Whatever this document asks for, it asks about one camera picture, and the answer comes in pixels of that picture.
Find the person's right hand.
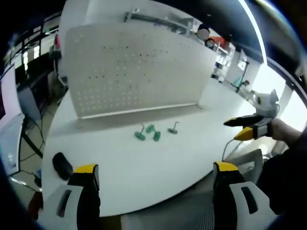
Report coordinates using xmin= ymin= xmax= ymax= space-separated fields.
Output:
xmin=270 ymin=118 xmax=303 ymax=147

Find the white perforated mounting plate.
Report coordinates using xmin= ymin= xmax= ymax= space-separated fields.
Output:
xmin=65 ymin=23 xmax=217 ymax=129

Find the white metal shelf rack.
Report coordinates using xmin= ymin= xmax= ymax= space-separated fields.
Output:
xmin=124 ymin=8 xmax=203 ymax=36

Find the white cable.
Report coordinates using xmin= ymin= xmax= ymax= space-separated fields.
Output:
xmin=221 ymin=138 xmax=241 ymax=161

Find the black computer mouse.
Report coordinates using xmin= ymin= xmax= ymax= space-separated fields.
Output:
xmin=52 ymin=152 xmax=74 ymax=181

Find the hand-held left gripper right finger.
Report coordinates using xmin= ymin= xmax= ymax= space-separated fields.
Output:
xmin=213 ymin=161 xmax=272 ymax=230

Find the grey mesh chair back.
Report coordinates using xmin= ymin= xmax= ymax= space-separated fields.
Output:
xmin=120 ymin=190 xmax=216 ymax=230

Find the black floor cable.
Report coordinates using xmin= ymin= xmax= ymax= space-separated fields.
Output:
xmin=20 ymin=117 xmax=48 ymax=161

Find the white chair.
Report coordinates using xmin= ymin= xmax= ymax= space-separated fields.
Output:
xmin=224 ymin=148 xmax=265 ymax=179

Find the grey cabinet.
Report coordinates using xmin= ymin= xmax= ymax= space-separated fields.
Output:
xmin=16 ymin=83 xmax=42 ymax=122

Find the black stand with teal part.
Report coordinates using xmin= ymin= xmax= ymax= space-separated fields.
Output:
xmin=230 ymin=60 xmax=250 ymax=93

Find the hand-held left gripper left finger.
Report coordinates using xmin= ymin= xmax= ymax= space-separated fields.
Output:
xmin=44 ymin=163 xmax=101 ymax=230

